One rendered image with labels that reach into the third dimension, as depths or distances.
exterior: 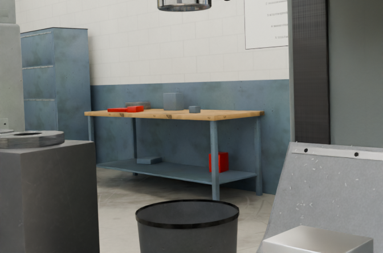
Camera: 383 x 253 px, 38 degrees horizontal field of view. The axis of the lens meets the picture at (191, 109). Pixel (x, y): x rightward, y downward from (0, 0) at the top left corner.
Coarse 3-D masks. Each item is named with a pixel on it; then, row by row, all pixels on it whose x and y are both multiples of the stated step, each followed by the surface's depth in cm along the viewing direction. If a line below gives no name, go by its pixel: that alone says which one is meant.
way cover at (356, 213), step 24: (312, 144) 82; (288, 168) 83; (312, 168) 80; (336, 168) 78; (360, 168) 75; (288, 192) 82; (312, 192) 79; (336, 192) 76; (360, 192) 74; (288, 216) 80; (312, 216) 77; (336, 216) 75; (360, 216) 72
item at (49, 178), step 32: (0, 160) 63; (32, 160) 62; (64, 160) 66; (0, 192) 63; (32, 192) 62; (64, 192) 66; (96, 192) 71; (0, 224) 64; (32, 224) 62; (64, 224) 66; (96, 224) 71
